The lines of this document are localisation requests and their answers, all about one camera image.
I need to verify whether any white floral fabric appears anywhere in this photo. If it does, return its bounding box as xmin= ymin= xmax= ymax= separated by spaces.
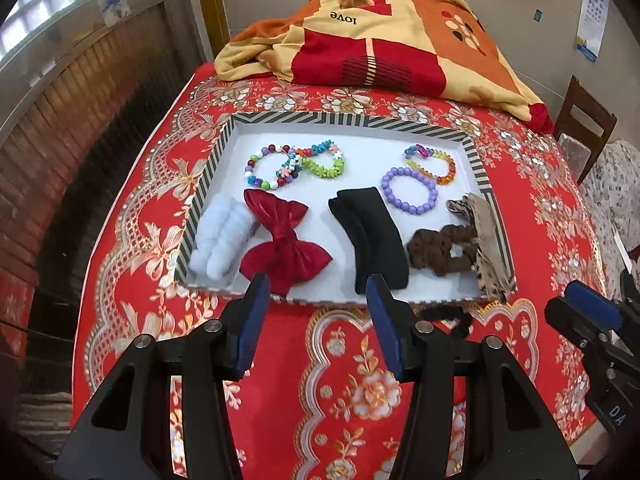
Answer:
xmin=580 ymin=140 xmax=640 ymax=271

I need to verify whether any black padded hair clip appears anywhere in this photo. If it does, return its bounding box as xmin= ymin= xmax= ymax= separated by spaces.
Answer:
xmin=327 ymin=186 xmax=411 ymax=295

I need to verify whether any striped cardboard tray box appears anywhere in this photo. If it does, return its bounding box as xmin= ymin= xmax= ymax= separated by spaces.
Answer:
xmin=173 ymin=111 xmax=518 ymax=307

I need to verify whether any glass block window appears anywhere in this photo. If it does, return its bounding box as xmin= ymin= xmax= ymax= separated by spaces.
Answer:
xmin=0 ymin=0 xmax=166 ymax=56

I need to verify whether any red velvet bow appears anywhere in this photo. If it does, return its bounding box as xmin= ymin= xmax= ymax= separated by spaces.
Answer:
xmin=239 ymin=188 xmax=333 ymax=297

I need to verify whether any black hair tie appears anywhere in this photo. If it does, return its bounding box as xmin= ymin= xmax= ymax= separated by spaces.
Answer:
xmin=417 ymin=305 xmax=473 ymax=337

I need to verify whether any wall calendar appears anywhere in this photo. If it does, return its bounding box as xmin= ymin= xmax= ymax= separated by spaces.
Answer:
xmin=574 ymin=0 xmax=608 ymax=63

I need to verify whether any brown scrunchie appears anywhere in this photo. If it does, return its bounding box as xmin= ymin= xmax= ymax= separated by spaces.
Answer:
xmin=406 ymin=224 xmax=478 ymax=277

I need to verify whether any red yellow printed blanket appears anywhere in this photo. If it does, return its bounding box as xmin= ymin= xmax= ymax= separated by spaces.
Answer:
xmin=214 ymin=0 xmax=556 ymax=135

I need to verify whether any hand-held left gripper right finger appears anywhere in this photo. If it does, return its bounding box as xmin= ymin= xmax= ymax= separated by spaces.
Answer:
xmin=365 ymin=274 xmax=581 ymax=480

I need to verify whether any multicolour round bead bracelet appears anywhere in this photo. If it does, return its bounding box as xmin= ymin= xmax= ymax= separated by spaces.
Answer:
xmin=244 ymin=144 xmax=298 ymax=191

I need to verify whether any wooden door frame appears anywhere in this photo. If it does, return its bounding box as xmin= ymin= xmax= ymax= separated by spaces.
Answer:
xmin=192 ymin=0 xmax=231 ymax=66

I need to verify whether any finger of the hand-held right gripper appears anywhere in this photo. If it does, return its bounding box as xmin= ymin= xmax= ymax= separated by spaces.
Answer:
xmin=544 ymin=280 xmax=626 ymax=361

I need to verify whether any orange yellow crystal bracelet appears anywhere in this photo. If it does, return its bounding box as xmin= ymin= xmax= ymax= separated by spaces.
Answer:
xmin=405 ymin=147 xmax=458 ymax=186

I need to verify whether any beige leopard print bow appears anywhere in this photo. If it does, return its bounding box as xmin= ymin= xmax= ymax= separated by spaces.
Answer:
xmin=446 ymin=192 xmax=516 ymax=303

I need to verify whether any pale blue fluffy scrunchie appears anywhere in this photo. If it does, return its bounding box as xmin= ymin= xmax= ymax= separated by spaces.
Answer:
xmin=189 ymin=195 xmax=258 ymax=278

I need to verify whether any wooden chair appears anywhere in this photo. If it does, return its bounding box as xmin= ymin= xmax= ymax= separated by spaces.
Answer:
xmin=552 ymin=76 xmax=618 ymax=186

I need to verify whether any turquoise green flower bead bracelet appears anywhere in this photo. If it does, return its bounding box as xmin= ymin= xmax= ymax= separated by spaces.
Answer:
xmin=280 ymin=142 xmax=347 ymax=183

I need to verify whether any purple bead bracelet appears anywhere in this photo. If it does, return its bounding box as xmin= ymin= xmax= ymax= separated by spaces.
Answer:
xmin=381 ymin=166 xmax=437 ymax=216

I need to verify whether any red floral tablecloth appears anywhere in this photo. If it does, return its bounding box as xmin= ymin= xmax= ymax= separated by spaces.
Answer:
xmin=70 ymin=62 xmax=616 ymax=480

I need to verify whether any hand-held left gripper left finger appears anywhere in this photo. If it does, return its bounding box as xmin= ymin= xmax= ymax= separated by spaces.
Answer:
xmin=54 ymin=272 xmax=271 ymax=480

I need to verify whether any blue flower sticker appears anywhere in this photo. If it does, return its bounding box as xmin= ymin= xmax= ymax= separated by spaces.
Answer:
xmin=102 ymin=0 xmax=132 ymax=26

